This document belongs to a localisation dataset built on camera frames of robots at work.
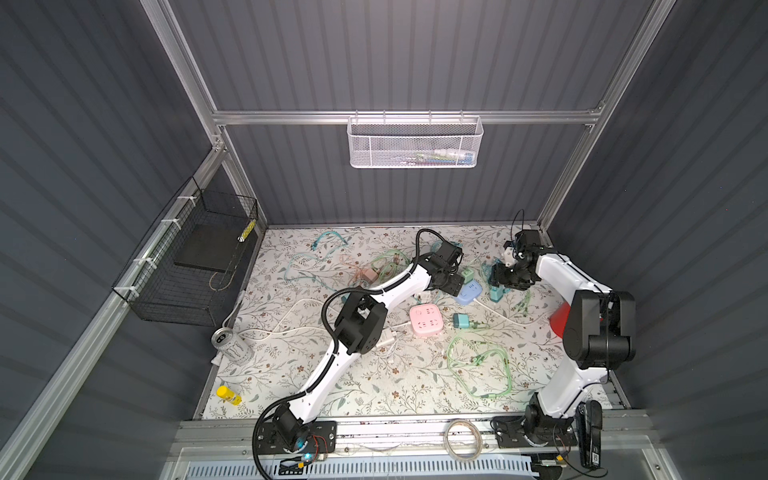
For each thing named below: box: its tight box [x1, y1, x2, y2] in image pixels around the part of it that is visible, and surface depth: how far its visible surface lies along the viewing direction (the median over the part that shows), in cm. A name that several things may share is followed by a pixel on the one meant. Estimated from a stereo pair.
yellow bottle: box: [216, 385, 242, 406], surface depth 77 cm
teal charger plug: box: [452, 312, 470, 329], surface depth 94 cm
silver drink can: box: [211, 328, 253, 365], surface depth 79 cm
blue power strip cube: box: [455, 280, 483, 305], surface depth 100 cm
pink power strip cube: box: [410, 303, 444, 337], surface depth 93 cm
